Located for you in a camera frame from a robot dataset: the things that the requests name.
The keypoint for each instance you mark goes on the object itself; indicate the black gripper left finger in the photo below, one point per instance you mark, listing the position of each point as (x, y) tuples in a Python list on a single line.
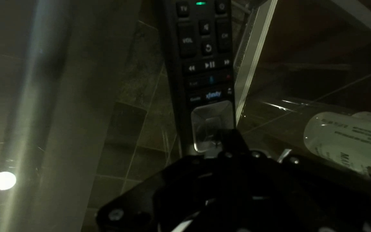
[(213, 148)]

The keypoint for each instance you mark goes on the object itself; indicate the clear bottle green cap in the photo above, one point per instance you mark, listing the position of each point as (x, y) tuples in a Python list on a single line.
[(349, 142)]

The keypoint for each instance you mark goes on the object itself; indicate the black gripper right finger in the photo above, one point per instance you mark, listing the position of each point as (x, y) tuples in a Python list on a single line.
[(238, 148)]

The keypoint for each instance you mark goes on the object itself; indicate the black tv remote control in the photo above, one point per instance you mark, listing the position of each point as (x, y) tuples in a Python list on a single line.
[(203, 65)]

